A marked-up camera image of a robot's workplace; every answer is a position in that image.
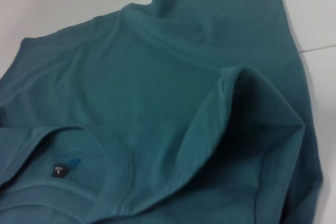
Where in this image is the teal T-shirt with FREE print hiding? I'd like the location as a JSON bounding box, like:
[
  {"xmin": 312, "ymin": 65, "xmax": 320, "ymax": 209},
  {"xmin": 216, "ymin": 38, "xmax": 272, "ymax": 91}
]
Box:
[{"xmin": 0, "ymin": 0, "xmax": 326, "ymax": 224}]

